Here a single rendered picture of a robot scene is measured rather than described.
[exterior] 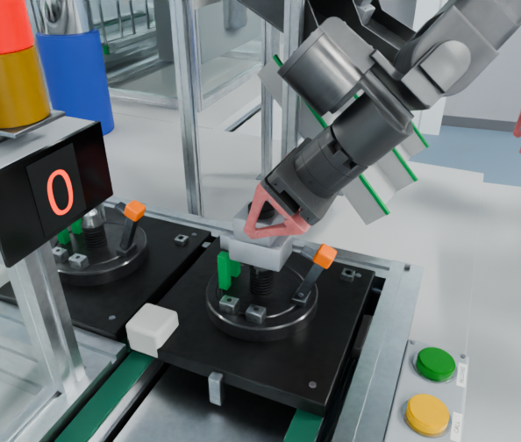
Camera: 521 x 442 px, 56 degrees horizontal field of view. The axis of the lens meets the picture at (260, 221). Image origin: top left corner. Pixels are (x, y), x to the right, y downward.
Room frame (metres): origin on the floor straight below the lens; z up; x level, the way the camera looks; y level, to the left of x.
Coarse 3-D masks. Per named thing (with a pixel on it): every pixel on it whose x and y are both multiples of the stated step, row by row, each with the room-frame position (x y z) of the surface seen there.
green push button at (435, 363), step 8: (424, 352) 0.39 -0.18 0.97; (432, 352) 0.39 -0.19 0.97; (440, 352) 0.39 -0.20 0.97; (424, 360) 0.38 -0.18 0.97; (432, 360) 0.38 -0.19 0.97; (440, 360) 0.38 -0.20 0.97; (448, 360) 0.38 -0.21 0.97; (424, 368) 0.37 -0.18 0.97; (432, 368) 0.37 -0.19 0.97; (440, 368) 0.37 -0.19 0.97; (448, 368) 0.37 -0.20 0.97; (432, 376) 0.36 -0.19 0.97; (440, 376) 0.36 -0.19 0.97; (448, 376) 0.36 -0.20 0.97
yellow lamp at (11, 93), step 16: (32, 48) 0.35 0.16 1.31; (0, 64) 0.33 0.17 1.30; (16, 64) 0.33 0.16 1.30; (32, 64) 0.35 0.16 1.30; (0, 80) 0.33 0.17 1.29; (16, 80) 0.33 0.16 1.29; (32, 80) 0.34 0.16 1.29; (0, 96) 0.33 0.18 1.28; (16, 96) 0.33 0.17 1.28; (32, 96) 0.34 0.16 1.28; (0, 112) 0.33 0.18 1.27; (16, 112) 0.33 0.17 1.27; (32, 112) 0.34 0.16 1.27; (48, 112) 0.35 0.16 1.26
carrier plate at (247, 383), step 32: (192, 288) 0.51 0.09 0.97; (320, 288) 0.51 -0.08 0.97; (352, 288) 0.51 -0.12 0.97; (192, 320) 0.44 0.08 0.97; (320, 320) 0.44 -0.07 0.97; (352, 320) 0.44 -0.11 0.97; (160, 352) 0.40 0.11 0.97; (192, 352) 0.39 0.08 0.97; (224, 352) 0.39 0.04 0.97; (256, 352) 0.39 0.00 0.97; (288, 352) 0.39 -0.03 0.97; (320, 352) 0.39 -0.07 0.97; (256, 384) 0.35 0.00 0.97; (288, 384) 0.35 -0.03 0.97; (320, 384) 0.35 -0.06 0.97; (320, 416) 0.32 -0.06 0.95
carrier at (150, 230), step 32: (96, 224) 0.57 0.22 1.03; (160, 224) 0.66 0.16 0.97; (64, 256) 0.54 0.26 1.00; (96, 256) 0.55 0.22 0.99; (128, 256) 0.55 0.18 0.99; (160, 256) 0.58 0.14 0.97; (192, 256) 0.59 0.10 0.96; (64, 288) 0.51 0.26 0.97; (96, 288) 0.51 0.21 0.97; (128, 288) 0.51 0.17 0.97; (160, 288) 0.51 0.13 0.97; (96, 320) 0.44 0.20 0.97; (128, 320) 0.45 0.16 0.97
